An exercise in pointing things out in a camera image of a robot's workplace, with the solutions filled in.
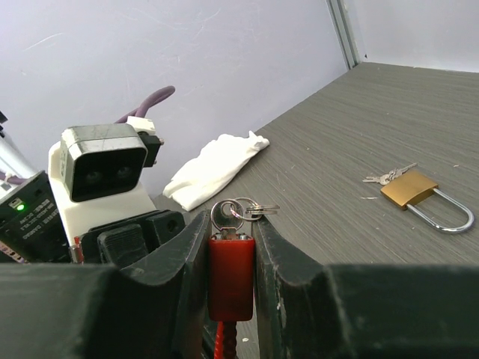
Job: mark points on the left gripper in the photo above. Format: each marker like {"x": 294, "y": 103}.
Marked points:
{"x": 125, "y": 242}

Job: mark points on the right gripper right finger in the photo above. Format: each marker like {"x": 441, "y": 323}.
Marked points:
{"x": 309, "y": 310}

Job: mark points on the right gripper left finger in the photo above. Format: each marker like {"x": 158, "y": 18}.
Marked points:
{"x": 154, "y": 308}

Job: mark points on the brass padlock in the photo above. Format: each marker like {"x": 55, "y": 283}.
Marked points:
{"x": 407, "y": 187}

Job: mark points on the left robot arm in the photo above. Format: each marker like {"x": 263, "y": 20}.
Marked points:
{"x": 31, "y": 227}

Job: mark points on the white cloth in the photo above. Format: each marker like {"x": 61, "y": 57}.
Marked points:
{"x": 217, "y": 164}

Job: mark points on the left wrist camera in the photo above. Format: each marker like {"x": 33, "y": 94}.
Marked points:
{"x": 94, "y": 172}

